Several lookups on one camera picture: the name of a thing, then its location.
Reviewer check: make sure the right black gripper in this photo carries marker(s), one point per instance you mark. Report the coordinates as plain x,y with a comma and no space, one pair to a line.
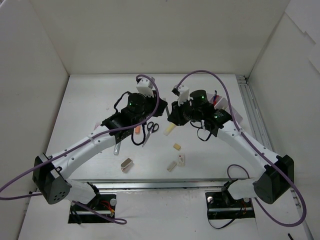
175,117

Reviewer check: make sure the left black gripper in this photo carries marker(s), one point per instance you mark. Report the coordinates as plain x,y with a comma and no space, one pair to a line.
158,106

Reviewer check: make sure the orange highlighter marker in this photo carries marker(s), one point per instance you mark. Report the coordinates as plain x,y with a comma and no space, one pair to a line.
137,130

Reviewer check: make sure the black handled scissors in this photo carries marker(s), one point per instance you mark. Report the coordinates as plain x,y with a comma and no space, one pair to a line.
152,127

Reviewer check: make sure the purple pastel highlighter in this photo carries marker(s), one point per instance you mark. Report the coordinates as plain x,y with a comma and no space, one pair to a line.
167,111

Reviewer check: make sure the yellow highlighter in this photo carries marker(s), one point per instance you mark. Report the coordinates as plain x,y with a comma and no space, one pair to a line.
169,129

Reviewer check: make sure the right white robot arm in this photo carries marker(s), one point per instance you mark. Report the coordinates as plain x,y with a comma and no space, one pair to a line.
273,171

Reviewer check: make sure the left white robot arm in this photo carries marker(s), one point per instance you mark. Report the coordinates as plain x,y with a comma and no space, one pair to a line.
52,176

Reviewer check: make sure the purple divided organizer box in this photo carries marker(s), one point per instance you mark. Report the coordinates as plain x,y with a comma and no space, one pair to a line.
223,104

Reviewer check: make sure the tan eraser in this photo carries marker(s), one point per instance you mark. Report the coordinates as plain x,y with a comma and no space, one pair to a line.
177,146

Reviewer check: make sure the white eraser with label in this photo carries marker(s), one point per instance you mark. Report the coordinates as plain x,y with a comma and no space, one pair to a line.
181,160

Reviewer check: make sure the grey white eraser block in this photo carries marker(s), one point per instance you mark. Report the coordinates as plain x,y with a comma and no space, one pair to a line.
171,166

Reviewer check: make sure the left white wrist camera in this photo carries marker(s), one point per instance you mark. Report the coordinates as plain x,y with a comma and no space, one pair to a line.
145,87

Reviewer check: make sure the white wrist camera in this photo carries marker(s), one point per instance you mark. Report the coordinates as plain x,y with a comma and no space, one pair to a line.
182,92
145,87

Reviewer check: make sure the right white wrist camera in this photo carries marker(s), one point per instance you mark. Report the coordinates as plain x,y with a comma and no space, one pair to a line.
182,92

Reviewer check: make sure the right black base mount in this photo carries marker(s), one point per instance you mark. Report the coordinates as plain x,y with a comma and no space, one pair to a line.
221,206

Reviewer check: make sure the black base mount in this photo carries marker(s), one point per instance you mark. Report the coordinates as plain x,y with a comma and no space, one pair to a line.
103,203
221,206

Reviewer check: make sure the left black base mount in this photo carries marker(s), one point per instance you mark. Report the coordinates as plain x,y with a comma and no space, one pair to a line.
103,203

